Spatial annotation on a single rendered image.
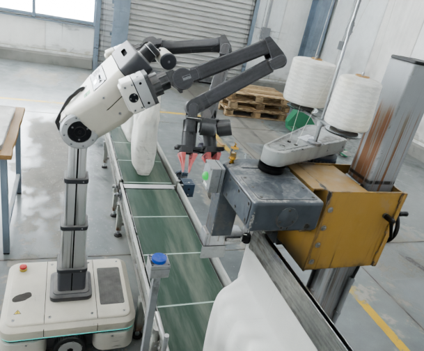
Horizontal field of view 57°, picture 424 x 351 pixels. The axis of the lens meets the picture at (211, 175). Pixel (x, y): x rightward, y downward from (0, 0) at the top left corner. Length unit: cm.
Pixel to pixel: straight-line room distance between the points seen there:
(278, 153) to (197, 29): 781
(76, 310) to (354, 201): 149
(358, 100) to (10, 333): 181
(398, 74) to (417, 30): 661
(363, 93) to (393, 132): 23
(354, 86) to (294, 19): 873
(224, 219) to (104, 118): 67
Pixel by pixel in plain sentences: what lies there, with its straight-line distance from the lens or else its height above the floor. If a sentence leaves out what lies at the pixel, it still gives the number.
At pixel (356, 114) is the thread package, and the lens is 126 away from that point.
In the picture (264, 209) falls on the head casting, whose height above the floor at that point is 131.
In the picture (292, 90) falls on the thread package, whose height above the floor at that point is 157.
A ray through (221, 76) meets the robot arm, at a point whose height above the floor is 150.
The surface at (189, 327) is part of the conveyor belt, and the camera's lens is 202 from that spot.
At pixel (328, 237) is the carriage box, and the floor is 116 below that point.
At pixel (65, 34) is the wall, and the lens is 869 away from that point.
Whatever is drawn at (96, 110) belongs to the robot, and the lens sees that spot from 168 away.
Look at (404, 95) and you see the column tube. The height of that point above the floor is 166.
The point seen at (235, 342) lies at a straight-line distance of 147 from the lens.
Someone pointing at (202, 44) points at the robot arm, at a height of 160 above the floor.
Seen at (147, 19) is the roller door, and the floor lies 114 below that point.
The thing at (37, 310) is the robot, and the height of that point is 26.
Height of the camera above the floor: 182
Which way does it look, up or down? 24 degrees down
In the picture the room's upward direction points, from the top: 12 degrees clockwise
